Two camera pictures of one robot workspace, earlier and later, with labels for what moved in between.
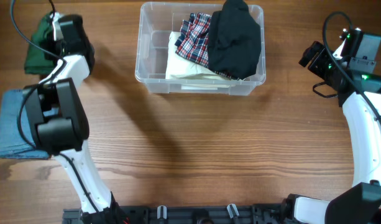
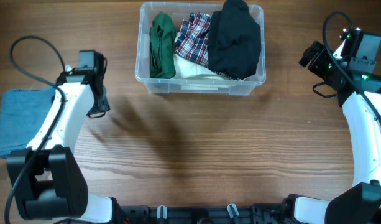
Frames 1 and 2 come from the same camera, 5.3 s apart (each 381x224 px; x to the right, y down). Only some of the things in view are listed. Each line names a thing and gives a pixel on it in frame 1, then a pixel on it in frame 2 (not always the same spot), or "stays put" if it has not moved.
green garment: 36,63 to 162,48
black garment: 234,40 stays put
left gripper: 48,44 to 102,106
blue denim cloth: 10,141 stays put
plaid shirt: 193,42 stays put
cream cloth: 180,68 stays put
